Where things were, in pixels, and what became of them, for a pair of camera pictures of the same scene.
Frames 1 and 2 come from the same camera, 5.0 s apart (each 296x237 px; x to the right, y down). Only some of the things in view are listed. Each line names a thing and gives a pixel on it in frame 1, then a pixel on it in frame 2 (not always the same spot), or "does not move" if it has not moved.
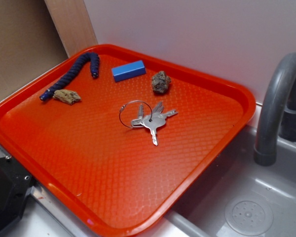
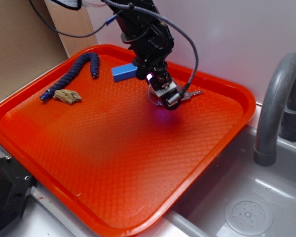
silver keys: x=152 y=121 -> x=187 y=96
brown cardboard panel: x=25 y=43 does not move
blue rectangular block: x=128 y=71 does not move
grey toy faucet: x=282 y=112 does not move
